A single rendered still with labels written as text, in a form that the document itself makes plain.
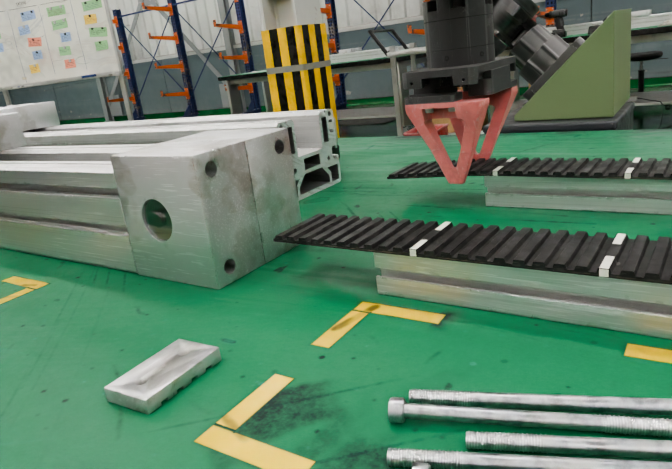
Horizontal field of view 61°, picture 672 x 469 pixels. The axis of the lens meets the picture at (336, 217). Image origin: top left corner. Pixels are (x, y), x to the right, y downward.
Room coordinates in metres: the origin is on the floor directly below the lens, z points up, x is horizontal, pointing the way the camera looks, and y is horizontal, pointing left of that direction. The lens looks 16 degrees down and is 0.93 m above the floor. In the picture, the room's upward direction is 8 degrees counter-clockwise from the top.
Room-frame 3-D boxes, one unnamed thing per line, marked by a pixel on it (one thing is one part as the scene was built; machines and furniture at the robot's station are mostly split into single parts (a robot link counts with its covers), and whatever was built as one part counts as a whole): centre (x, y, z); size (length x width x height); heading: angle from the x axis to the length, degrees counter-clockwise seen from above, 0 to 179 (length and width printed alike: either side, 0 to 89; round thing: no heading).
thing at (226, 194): (0.44, 0.09, 0.83); 0.12 x 0.09 x 0.10; 144
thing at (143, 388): (0.26, 0.10, 0.78); 0.05 x 0.03 x 0.01; 147
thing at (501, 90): (0.51, -0.13, 0.85); 0.07 x 0.07 x 0.09; 54
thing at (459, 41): (0.50, -0.12, 0.92); 0.10 x 0.07 x 0.07; 144
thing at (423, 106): (0.49, -0.12, 0.85); 0.07 x 0.07 x 0.09; 54
